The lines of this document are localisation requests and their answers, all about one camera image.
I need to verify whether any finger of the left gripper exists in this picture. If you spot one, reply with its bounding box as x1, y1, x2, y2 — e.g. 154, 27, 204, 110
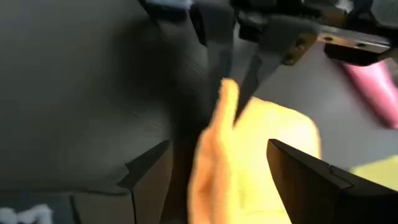
233, 18, 318, 123
324, 43, 384, 67

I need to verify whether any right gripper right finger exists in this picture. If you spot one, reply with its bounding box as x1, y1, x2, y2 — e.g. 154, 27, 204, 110
266, 139, 398, 224

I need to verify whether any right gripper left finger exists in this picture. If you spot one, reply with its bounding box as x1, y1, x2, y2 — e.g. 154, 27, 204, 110
70, 139, 174, 224

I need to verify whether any orange microfiber towel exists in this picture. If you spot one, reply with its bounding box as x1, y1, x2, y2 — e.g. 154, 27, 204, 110
187, 77, 323, 224

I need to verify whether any pink microfiber towel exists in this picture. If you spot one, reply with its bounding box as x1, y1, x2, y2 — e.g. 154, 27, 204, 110
341, 60, 398, 130

